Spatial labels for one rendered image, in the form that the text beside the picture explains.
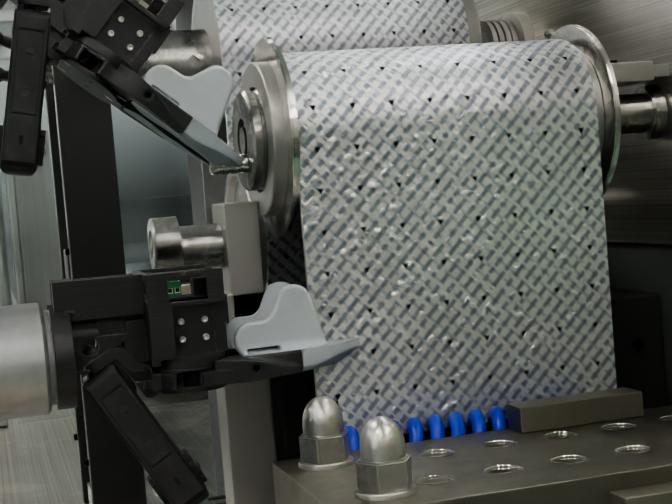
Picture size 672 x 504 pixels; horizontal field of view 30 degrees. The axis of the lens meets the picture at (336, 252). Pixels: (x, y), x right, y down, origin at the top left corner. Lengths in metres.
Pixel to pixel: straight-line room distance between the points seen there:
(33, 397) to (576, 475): 0.35
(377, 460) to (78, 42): 0.36
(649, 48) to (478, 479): 0.45
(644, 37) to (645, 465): 0.42
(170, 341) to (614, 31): 0.50
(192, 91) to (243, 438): 0.27
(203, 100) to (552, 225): 0.27
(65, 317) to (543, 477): 0.32
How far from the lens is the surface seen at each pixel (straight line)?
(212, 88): 0.90
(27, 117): 0.89
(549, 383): 0.96
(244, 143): 0.93
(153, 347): 0.83
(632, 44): 1.10
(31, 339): 0.83
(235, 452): 0.97
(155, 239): 0.94
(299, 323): 0.87
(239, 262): 0.95
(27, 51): 0.89
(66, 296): 0.84
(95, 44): 0.88
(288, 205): 0.90
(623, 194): 1.12
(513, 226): 0.94
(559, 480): 0.75
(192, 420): 1.79
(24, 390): 0.83
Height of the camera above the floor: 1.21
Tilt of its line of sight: 3 degrees down
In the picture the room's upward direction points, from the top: 5 degrees counter-clockwise
